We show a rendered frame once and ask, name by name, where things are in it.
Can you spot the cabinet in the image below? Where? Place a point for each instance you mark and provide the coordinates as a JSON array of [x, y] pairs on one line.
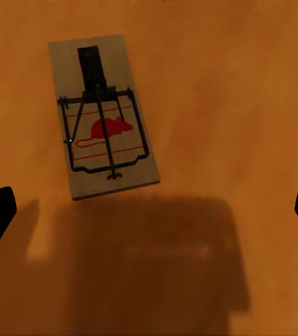
[[211, 250]]

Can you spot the mousetrap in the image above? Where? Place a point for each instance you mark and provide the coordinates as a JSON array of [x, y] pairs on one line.
[[106, 142]]

